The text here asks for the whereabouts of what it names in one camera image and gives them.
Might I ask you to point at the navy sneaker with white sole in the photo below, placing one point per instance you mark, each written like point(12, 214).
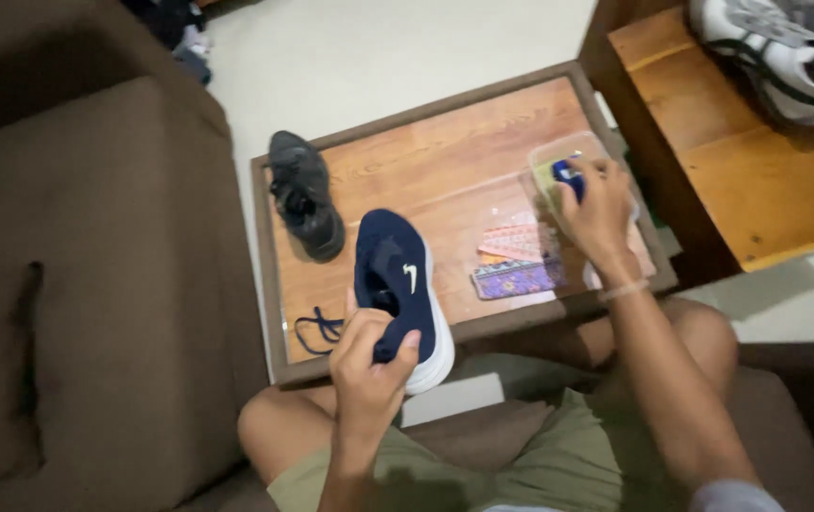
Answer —
point(398, 284)

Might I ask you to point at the clear plastic container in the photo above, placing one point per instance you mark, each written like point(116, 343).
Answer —
point(548, 153)

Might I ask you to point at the person's left hand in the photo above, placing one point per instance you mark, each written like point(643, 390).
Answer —
point(368, 384)

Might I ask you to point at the white and grey sneaker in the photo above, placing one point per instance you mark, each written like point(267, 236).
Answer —
point(769, 50)

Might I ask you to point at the navy shoelace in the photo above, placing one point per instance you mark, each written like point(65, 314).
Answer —
point(318, 328)

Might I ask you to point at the small blue brush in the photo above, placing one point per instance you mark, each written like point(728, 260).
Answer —
point(567, 176)

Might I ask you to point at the grey shirt sleeve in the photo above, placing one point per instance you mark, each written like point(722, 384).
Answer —
point(734, 498)

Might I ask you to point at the person's right hand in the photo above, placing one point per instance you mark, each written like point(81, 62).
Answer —
point(600, 224)

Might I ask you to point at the green shorts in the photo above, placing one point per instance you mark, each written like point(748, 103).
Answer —
point(556, 462)

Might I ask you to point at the black shoe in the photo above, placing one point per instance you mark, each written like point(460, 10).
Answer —
point(305, 195)

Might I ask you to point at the wooden side table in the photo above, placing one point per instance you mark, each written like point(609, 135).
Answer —
point(748, 178)

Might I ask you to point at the person's left leg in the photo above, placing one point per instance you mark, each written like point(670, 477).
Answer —
point(283, 430)

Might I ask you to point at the pink patterned pouch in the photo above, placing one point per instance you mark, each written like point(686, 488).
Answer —
point(517, 242)

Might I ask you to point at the purple patterned pouch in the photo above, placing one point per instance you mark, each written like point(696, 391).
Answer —
point(517, 279)

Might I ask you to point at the heap of dark clothes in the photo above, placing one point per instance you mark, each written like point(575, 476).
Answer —
point(176, 32)

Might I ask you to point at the low wooden coffee table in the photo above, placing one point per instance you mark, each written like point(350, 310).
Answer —
point(449, 163)

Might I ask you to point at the brown sofa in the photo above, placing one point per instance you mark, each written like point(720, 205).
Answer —
point(94, 249)

